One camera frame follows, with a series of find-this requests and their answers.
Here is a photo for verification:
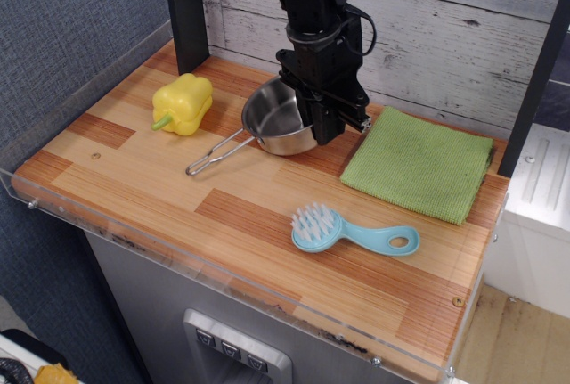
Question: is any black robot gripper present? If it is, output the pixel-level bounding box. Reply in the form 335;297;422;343
277;16;371;144

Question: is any stainless steel pot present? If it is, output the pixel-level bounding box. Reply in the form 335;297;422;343
185;77;318;176

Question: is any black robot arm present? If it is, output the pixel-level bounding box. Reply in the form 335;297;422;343
276;0;371;145

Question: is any yellow toy bell pepper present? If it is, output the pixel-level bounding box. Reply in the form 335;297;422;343
151;73;213;136

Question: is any green folded towel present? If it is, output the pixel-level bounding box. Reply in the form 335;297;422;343
340;107;493;225

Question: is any light blue scrub brush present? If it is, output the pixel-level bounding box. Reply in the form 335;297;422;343
291;202;420;257

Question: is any clear acrylic table guard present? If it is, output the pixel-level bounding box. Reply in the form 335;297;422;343
1;24;509;383

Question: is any grey toy fridge cabinet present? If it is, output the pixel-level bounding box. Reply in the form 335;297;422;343
82;227;402;384

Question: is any white ridged side unit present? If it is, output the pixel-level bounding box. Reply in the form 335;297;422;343
483;124;569;317

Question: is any silver dispenser button panel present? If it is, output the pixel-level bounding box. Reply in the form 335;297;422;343
183;308;293;383

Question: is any black and yellow object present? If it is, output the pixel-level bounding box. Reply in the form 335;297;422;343
1;329;80;383

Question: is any dark vertical post left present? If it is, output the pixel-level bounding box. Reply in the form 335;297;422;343
167;0;209;74

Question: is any dark vertical post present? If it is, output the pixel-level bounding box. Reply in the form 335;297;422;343
167;0;209;74
498;0;569;177

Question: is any dark vertical post right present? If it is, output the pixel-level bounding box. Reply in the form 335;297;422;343
498;0;569;177

